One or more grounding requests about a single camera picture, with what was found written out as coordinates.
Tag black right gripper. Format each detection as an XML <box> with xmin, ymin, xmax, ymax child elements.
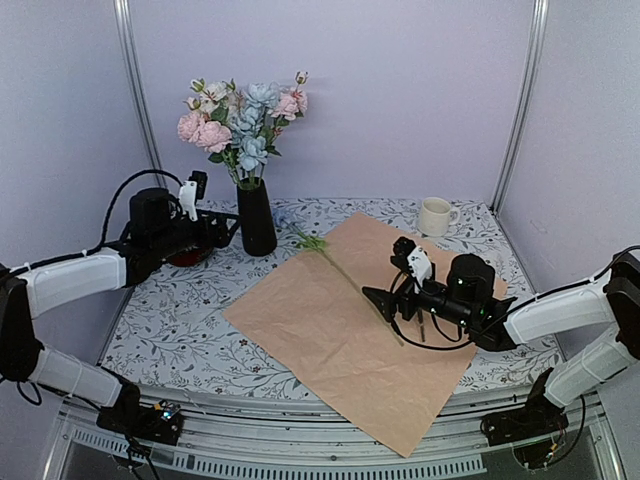
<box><xmin>363</xmin><ymin>274</ymin><xmax>476</xmax><ymax>329</ymax></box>

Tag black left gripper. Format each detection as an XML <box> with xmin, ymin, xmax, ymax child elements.
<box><xmin>152</xmin><ymin>209</ymin><xmax>244</xmax><ymax>259</ymax></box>

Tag peach wrapping paper sheet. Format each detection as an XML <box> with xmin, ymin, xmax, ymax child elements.
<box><xmin>223</xmin><ymin>212</ymin><xmax>477</xmax><ymax>457</ymax></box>

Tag blue hydrangea stem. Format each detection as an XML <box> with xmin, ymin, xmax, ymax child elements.
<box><xmin>267</xmin><ymin>207</ymin><xmax>381</xmax><ymax>353</ymax></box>

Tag pink rose stem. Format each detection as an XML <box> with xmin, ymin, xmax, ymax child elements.
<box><xmin>260</xmin><ymin>70</ymin><xmax>309</xmax><ymax>159</ymax></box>
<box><xmin>177</xmin><ymin>111</ymin><xmax>240</xmax><ymax>185</ymax></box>

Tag light blue rose stem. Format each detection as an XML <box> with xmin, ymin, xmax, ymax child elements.
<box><xmin>227</xmin><ymin>82</ymin><xmax>280</xmax><ymax>191</ymax></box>

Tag white rose stem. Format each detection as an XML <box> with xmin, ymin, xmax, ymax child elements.
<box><xmin>183</xmin><ymin>77</ymin><xmax>251</xmax><ymax>189</ymax></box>

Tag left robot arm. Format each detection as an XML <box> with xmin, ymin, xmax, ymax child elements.
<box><xmin>1</xmin><ymin>181</ymin><xmax>240</xmax><ymax>434</ymax></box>

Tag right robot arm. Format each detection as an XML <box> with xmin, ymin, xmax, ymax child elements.
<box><xmin>362</xmin><ymin>237</ymin><xmax>639</xmax><ymax>436</ymax></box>

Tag black tall vase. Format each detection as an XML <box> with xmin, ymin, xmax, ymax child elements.
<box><xmin>237</xmin><ymin>178</ymin><xmax>277</xmax><ymax>257</ymax></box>

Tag red floral saucer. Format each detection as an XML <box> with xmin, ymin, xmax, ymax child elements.
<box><xmin>167</xmin><ymin>248</ymin><xmax>214</xmax><ymax>268</ymax></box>

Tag cream ceramic mug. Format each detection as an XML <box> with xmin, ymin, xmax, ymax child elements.
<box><xmin>417</xmin><ymin>197</ymin><xmax>460</xmax><ymax>237</ymax></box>

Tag floral patterned table mat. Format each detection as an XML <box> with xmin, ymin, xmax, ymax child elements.
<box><xmin>101</xmin><ymin>198</ymin><xmax>563</xmax><ymax>402</ymax></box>

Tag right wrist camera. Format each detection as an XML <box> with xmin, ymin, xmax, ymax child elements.
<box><xmin>390</xmin><ymin>236</ymin><xmax>435</xmax><ymax>293</ymax></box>

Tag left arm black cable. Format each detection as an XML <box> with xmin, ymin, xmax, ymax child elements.
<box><xmin>9</xmin><ymin>169</ymin><xmax>184</xmax><ymax>271</ymax></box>

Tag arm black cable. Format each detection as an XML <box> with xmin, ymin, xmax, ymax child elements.
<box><xmin>9</xmin><ymin>169</ymin><xmax>184</xmax><ymax>271</ymax></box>
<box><xmin>389</xmin><ymin>269</ymin><xmax>516</xmax><ymax>350</ymax></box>

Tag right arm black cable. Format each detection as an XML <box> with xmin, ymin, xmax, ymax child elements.
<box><xmin>389</xmin><ymin>269</ymin><xmax>516</xmax><ymax>350</ymax></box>

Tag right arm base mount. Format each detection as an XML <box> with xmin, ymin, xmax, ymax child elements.
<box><xmin>480</xmin><ymin>368</ymin><xmax>586</xmax><ymax>472</ymax></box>

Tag aluminium frame rail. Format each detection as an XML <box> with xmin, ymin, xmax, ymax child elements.
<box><xmin>43</xmin><ymin>386</ymin><xmax>627</xmax><ymax>479</ymax></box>

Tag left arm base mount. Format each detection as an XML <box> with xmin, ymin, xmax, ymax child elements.
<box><xmin>96</xmin><ymin>384</ymin><xmax>184</xmax><ymax>446</ymax></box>

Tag left aluminium post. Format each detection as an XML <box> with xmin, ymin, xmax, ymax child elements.
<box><xmin>112</xmin><ymin>0</ymin><xmax>163</xmax><ymax>170</ymax></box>

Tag aluminium post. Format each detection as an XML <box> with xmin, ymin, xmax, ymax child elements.
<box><xmin>490</xmin><ymin>0</ymin><xmax>549</xmax><ymax>217</ymax></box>
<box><xmin>112</xmin><ymin>0</ymin><xmax>163</xmax><ymax>170</ymax></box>

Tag right aluminium post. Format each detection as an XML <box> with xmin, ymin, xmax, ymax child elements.
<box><xmin>490</xmin><ymin>0</ymin><xmax>549</xmax><ymax>217</ymax></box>

